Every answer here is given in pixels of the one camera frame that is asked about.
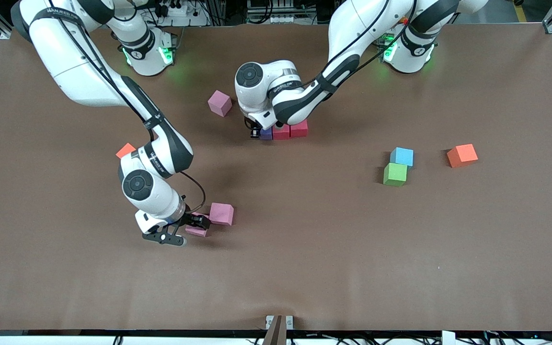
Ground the light pink foam cube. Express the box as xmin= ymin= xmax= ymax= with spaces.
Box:
xmin=208 ymin=90 xmax=233 ymax=117
xmin=209 ymin=203 xmax=234 ymax=226

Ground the green foam cube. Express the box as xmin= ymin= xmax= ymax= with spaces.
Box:
xmin=383 ymin=162 xmax=408 ymax=186

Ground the brown table cover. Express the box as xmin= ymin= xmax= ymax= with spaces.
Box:
xmin=0 ymin=23 xmax=552 ymax=332

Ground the white power strip with plugs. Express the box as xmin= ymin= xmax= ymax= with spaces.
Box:
xmin=154 ymin=0 xmax=209 ymax=27

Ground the light blue foam cube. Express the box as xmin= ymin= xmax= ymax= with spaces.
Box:
xmin=390 ymin=147 xmax=414 ymax=167

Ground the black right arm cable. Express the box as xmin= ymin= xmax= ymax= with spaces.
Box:
xmin=179 ymin=171 xmax=207 ymax=212

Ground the metal bracket with post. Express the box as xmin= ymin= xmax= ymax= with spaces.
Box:
xmin=263 ymin=315 xmax=294 ymax=345

